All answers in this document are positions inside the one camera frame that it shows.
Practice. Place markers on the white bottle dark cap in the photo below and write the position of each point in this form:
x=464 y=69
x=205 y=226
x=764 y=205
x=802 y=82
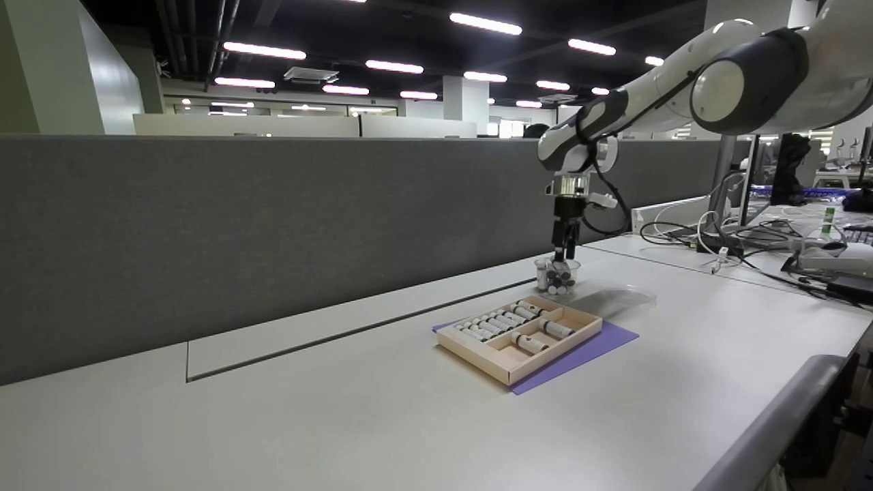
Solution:
x=513 y=316
x=525 y=311
x=506 y=317

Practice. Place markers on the purple mat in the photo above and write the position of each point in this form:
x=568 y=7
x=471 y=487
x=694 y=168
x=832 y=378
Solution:
x=595 y=350

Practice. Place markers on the white bottle green cap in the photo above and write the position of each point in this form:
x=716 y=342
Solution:
x=467 y=331
x=494 y=321
x=487 y=326

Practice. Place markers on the small white green bottle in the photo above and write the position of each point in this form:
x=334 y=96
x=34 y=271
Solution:
x=828 y=221

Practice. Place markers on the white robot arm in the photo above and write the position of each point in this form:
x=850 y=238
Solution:
x=772 y=82

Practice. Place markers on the clear plastic bowl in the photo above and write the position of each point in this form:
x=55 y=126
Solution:
x=544 y=277

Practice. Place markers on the white bottle yellow cap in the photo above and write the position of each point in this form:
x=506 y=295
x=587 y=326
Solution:
x=476 y=329

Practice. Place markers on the grey desk partition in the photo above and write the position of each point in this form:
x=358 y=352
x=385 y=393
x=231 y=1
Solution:
x=182 y=235

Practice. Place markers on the clear plastic lid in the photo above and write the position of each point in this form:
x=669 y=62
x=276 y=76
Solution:
x=618 y=302

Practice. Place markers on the white bottle black cap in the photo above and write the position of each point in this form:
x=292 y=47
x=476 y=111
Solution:
x=532 y=309

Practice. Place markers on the black desk device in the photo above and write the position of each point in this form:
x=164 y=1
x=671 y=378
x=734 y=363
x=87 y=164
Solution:
x=836 y=269

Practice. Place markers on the wooden compartment box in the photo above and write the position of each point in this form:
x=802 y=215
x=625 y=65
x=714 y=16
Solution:
x=509 y=358

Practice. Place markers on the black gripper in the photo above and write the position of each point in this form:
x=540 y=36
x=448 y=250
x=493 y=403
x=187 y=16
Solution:
x=566 y=221

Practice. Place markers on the white bottle brown cap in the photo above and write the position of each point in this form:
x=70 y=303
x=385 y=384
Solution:
x=529 y=346

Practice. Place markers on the ceiling light tube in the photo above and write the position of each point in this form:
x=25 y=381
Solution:
x=262 y=50
x=594 y=47
x=244 y=82
x=393 y=67
x=487 y=24

